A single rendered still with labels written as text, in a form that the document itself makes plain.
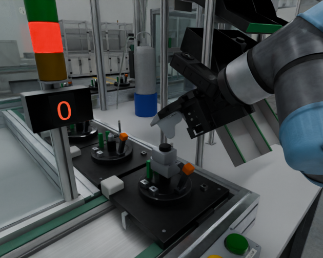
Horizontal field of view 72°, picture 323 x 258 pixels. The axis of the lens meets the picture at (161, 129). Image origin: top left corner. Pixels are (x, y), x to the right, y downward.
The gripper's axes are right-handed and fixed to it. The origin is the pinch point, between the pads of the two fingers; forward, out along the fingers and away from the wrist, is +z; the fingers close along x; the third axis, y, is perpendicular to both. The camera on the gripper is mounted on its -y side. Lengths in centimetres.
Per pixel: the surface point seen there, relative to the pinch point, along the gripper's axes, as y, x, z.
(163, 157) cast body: 8.6, -2.2, 3.2
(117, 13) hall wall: -676, 629, 712
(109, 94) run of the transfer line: -49, 54, 108
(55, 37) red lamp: -19.1, -18.2, -2.7
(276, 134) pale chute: 18, 48, 1
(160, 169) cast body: 11.0, -2.2, 6.3
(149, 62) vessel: -45, 59, 57
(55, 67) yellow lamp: -14.8, -19.2, 0.3
